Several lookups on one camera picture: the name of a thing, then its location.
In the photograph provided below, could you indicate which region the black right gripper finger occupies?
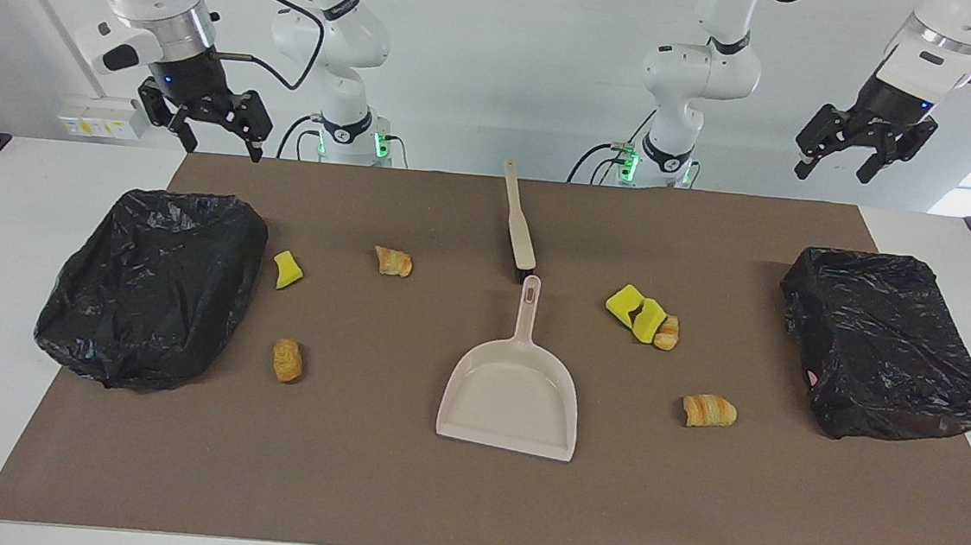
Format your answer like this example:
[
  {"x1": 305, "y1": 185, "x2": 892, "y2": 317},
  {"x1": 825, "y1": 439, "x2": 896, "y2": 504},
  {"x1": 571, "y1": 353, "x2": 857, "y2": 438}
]
[
  {"x1": 232, "y1": 89, "x2": 277, "y2": 164},
  {"x1": 164, "y1": 106, "x2": 203, "y2": 155}
]

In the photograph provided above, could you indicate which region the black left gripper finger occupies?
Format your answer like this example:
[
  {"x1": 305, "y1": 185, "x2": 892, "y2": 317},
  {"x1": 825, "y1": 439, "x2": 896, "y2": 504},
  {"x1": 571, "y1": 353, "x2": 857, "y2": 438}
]
[
  {"x1": 856, "y1": 120, "x2": 938, "y2": 191},
  {"x1": 793, "y1": 101, "x2": 846, "y2": 183}
]

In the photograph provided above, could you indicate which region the golden croissant piece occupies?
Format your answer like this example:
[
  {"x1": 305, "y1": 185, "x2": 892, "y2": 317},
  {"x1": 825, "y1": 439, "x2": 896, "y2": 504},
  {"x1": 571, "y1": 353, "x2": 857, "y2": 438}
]
[
  {"x1": 372, "y1": 244, "x2": 416, "y2": 279},
  {"x1": 681, "y1": 392, "x2": 739, "y2": 432},
  {"x1": 653, "y1": 313, "x2": 682, "y2": 352}
]

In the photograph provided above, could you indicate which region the yellow sponge with green side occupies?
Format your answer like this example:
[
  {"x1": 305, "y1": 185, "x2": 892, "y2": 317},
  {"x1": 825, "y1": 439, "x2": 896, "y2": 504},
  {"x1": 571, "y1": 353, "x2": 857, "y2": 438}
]
[{"x1": 631, "y1": 297, "x2": 669, "y2": 346}]

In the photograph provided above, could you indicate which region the beige brush with black bristles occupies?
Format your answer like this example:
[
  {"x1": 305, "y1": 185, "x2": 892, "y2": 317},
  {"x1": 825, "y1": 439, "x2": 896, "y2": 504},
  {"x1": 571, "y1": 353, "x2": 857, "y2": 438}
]
[{"x1": 495, "y1": 159, "x2": 545, "y2": 284}]

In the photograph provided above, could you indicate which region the beige plastic dustpan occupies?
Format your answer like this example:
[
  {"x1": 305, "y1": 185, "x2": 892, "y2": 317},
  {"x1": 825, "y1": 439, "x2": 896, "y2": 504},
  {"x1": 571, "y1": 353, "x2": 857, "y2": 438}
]
[{"x1": 435, "y1": 268, "x2": 590, "y2": 463}]

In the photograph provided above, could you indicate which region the rounded black bag-lined trash bin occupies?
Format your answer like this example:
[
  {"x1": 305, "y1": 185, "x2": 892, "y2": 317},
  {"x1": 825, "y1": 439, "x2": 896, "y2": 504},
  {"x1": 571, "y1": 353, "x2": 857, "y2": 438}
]
[{"x1": 29, "y1": 180, "x2": 272, "y2": 401}]

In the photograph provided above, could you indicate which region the boxy black bag-lined trash bin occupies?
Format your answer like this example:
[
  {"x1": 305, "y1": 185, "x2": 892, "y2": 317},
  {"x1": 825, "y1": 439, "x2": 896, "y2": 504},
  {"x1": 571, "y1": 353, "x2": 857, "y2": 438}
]
[{"x1": 768, "y1": 244, "x2": 971, "y2": 450}]

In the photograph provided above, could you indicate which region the small yellow sponge piece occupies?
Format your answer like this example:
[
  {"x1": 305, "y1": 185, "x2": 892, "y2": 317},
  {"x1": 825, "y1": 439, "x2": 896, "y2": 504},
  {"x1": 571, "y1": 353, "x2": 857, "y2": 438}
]
[{"x1": 271, "y1": 249, "x2": 306, "y2": 292}]

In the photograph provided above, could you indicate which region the golden brown bread roll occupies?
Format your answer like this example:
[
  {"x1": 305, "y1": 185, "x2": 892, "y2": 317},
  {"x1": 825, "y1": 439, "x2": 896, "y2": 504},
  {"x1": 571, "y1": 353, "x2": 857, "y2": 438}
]
[{"x1": 270, "y1": 338, "x2": 306, "y2": 384}]

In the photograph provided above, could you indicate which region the brown table mat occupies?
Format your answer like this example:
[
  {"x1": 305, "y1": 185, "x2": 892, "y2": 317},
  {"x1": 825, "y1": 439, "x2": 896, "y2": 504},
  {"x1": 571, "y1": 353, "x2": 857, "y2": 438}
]
[{"x1": 0, "y1": 137, "x2": 971, "y2": 545}]

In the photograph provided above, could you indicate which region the black base cable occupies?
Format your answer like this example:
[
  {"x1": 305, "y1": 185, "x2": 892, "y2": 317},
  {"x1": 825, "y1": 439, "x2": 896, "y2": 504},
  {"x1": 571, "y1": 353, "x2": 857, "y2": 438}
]
[
  {"x1": 276, "y1": 111, "x2": 326, "y2": 162},
  {"x1": 568, "y1": 102, "x2": 663, "y2": 190}
]

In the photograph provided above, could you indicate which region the white wall outlet box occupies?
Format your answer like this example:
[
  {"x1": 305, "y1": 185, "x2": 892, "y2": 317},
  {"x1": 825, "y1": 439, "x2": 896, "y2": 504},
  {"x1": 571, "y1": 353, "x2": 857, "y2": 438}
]
[{"x1": 56, "y1": 93, "x2": 151, "y2": 143}]

